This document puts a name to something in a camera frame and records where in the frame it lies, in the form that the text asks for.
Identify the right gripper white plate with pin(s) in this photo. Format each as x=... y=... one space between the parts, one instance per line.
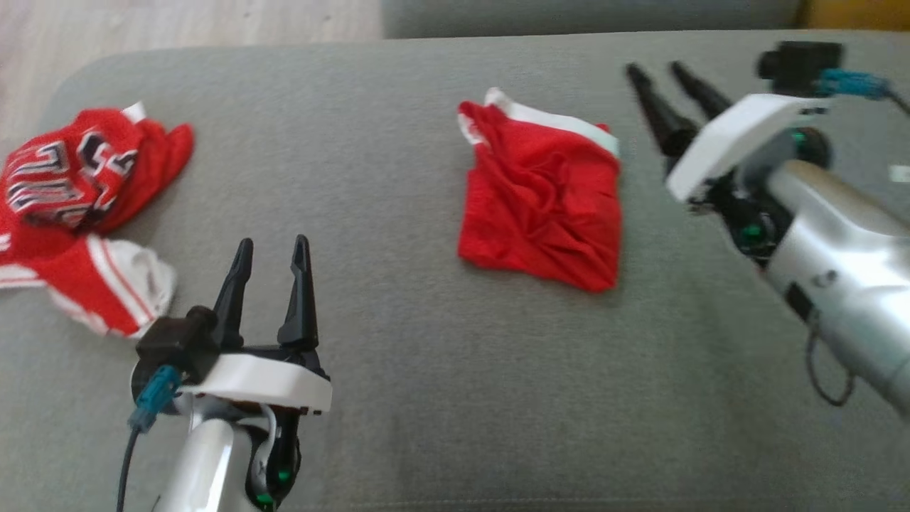
x=725 y=142

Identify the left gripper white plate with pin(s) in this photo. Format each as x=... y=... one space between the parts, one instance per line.
x=263 y=384

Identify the red basketball shorts white trim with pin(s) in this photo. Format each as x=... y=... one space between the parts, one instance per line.
x=540 y=206

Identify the red basketball jersey white sleeves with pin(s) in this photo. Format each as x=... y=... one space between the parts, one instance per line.
x=64 y=277

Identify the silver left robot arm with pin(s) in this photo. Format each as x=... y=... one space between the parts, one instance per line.
x=206 y=462

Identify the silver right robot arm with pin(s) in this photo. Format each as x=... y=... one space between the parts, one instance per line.
x=846 y=263

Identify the grey sofa cushion block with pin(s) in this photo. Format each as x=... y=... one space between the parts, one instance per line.
x=569 y=18

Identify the large grey fabric sofa seat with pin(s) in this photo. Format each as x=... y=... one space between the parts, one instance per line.
x=426 y=284

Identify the yellow upholstered furniture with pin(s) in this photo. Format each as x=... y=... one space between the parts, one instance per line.
x=853 y=13

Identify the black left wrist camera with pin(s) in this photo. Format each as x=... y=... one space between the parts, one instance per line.
x=174 y=341

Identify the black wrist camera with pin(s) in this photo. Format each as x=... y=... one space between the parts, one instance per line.
x=174 y=341
x=800 y=64

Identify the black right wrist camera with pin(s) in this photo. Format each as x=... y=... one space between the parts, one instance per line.
x=800 y=64

